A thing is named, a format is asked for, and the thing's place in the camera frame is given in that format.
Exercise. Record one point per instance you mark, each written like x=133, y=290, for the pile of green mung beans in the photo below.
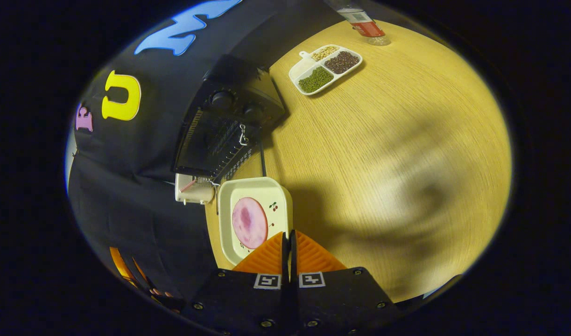
x=315, y=79

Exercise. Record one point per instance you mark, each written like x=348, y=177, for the cream square plate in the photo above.
x=276, y=191

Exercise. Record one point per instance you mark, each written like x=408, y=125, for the black backdrop cloth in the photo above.
x=136, y=196

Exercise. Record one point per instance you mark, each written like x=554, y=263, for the clear plastic water bottle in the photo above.
x=367, y=28

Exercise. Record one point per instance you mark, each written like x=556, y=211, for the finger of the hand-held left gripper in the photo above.
x=140, y=273
x=118, y=263

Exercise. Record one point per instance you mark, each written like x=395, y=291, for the pile of dark red beans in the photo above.
x=342, y=61

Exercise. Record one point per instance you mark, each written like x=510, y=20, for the white toaster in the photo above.
x=196, y=192

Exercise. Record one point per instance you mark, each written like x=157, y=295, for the pile of yellow soybeans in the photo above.
x=324, y=52

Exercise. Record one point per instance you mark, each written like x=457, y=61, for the pink ham slice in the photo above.
x=250, y=224

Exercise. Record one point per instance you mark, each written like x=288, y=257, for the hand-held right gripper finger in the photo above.
x=285, y=259
x=293, y=261

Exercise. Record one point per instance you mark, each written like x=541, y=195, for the red white striped stick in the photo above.
x=188, y=186

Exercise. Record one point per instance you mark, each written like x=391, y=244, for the black electric oven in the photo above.
x=238, y=77

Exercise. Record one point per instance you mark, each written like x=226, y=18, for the white divided dish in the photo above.
x=304, y=67

